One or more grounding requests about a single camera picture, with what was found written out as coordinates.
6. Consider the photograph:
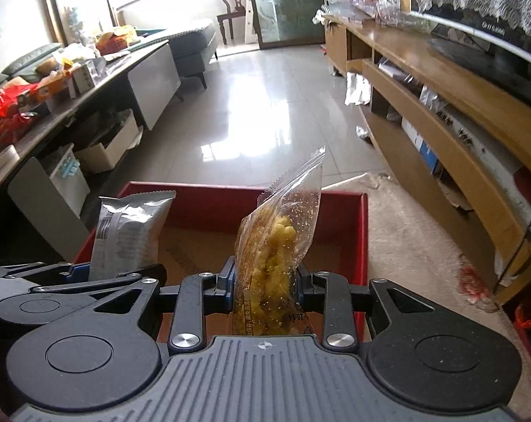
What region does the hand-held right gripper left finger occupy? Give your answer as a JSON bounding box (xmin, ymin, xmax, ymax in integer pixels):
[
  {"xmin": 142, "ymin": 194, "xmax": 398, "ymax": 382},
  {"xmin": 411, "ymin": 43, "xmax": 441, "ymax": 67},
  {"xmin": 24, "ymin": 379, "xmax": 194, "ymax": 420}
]
[{"xmin": 94, "ymin": 260, "xmax": 236, "ymax": 353}]

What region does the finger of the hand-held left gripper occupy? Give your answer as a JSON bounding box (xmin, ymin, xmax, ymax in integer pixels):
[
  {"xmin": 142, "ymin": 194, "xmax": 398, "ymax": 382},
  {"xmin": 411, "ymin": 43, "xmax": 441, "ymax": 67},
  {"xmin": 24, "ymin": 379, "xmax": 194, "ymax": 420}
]
[
  {"xmin": 30, "ymin": 264, "xmax": 167, "ymax": 295},
  {"xmin": 0, "ymin": 262, "xmax": 90, "ymax": 283}
]

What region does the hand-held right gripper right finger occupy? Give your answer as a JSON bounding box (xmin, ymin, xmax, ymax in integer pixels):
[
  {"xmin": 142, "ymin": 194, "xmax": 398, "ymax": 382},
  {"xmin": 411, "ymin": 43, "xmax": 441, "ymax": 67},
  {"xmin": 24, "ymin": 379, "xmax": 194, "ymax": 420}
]
[{"xmin": 296, "ymin": 266, "xmax": 429, "ymax": 350}]

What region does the silver snack packet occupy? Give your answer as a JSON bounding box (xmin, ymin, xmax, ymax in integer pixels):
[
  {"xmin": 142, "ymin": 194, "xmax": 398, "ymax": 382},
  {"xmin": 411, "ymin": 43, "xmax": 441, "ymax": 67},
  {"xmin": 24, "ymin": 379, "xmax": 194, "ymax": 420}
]
[{"xmin": 89, "ymin": 190, "xmax": 177, "ymax": 281}]

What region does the clear packet of yellow snacks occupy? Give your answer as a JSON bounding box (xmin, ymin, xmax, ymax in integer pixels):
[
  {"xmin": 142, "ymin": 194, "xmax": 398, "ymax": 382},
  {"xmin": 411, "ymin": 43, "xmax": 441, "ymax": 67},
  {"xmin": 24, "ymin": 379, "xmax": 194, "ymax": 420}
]
[{"xmin": 231, "ymin": 146, "xmax": 327, "ymax": 337}]

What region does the red cardboard box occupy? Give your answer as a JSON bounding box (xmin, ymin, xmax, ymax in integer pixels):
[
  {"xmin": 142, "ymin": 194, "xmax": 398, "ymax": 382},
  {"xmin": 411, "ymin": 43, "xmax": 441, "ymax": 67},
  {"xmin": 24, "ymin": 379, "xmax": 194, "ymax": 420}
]
[{"xmin": 72, "ymin": 181, "xmax": 369, "ymax": 346}]

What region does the white plastic storage bin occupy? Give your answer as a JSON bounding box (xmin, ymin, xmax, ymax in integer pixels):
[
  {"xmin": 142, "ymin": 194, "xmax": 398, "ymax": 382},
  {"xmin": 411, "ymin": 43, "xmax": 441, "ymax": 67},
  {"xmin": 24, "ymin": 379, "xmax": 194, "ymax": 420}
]
[{"xmin": 40, "ymin": 143, "xmax": 91, "ymax": 218}]

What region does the white cardboard box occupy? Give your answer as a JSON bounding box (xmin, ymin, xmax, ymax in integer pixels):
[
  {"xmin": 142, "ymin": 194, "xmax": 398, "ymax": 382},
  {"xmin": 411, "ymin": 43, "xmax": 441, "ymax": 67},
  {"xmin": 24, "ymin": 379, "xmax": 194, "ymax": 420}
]
[{"xmin": 74, "ymin": 109, "xmax": 144, "ymax": 175}]

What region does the red plastic bag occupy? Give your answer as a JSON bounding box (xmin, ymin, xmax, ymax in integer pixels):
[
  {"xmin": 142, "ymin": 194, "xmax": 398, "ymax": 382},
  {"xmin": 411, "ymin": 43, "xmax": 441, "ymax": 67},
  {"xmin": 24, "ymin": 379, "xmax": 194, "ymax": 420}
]
[{"xmin": 0, "ymin": 83, "xmax": 44, "ymax": 119}]

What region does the blue and white box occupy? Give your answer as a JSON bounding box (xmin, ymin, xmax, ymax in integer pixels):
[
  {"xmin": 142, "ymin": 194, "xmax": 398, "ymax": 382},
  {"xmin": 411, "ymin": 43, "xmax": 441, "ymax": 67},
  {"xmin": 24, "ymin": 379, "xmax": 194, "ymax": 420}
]
[{"xmin": 401, "ymin": 116, "xmax": 443, "ymax": 175}]

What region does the small white box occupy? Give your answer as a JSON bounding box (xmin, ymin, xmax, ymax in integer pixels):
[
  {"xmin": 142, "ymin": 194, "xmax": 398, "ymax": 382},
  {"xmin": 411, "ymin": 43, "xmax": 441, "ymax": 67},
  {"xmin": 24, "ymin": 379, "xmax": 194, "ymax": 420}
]
[{"xmin": 71, "ymin": 59, "xmax": 98, "ymax": 94}]

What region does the dark coffee table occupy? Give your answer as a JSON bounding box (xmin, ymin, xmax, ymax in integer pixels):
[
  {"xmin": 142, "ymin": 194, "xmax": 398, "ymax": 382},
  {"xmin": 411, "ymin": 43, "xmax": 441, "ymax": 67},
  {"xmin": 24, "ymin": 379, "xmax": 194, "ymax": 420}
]
[{"xmin": 0, "ymin": 39, "xmax": 182, "ymax": 229}]

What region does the white plastic bag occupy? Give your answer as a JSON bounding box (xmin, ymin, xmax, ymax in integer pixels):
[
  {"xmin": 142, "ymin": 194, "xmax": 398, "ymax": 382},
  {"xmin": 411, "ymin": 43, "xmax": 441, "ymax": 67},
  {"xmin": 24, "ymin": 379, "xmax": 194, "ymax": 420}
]
[{"xmin": 344, "ymin": 72, "xmax": 375, "ymax": 107}]

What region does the green leather sofa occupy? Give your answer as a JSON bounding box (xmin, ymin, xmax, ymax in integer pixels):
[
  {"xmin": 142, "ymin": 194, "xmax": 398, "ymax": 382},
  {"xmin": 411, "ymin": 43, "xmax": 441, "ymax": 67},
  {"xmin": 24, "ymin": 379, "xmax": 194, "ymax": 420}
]
[{"xmin": 0, "ymin": 43, "xmax": 64, "ymax": 97}]

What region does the orange plastic bag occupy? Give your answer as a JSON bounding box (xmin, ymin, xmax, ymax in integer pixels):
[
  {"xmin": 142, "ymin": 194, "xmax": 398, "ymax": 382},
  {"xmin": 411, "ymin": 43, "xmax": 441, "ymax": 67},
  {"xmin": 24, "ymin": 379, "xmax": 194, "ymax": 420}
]
[{"xmin": 514, "ymin": 302, "xmax": 531, "ymax": 330}]

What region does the white electronic device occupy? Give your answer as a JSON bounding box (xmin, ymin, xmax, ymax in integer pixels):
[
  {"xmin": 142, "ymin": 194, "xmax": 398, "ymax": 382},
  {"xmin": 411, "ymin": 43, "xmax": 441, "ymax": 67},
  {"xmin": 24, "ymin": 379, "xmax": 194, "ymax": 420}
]
[{"xmin": 437, "ymin": 105, "xmax": 531, "ymax": 247}]

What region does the grey sofa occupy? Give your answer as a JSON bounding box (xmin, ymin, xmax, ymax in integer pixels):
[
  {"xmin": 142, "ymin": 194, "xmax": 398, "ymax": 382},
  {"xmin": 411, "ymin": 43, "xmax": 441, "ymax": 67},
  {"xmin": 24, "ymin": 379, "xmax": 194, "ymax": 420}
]
[{"xmin": 135, "ymin": 18, "xmax": 220, "ymax": 100}]

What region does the wooden television cabinet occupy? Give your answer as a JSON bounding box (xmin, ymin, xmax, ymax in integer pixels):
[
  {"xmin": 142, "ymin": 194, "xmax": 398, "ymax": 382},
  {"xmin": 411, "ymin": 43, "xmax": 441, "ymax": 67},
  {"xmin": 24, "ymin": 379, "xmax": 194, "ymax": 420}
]
[{"xmin": 322, "ymin": 9, "xmax": 531, "ymax": 308}]

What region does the dark wooden chair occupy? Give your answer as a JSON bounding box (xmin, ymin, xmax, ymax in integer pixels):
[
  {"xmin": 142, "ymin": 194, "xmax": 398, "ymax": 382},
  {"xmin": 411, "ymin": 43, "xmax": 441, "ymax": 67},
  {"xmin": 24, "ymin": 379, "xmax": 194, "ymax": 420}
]
[{"xmin": 216, "ymin": 0, "xmax": 251, "ymax": 45}]

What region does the green glass door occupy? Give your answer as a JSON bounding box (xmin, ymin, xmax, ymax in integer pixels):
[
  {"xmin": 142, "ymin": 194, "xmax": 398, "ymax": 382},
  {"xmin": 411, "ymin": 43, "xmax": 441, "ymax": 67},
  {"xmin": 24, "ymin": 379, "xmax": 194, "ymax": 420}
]
[{"xmin": 245, "ymin": 0, "xmax": 328, "ymax": 50}]

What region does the black television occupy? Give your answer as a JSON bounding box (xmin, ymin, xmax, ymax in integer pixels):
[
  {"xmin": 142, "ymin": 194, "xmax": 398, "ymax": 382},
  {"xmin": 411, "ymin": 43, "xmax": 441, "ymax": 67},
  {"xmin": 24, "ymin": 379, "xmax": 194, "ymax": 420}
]
[{"xmin": 410, "ymin": 0, "xmax": 531, "ymax": 113}]

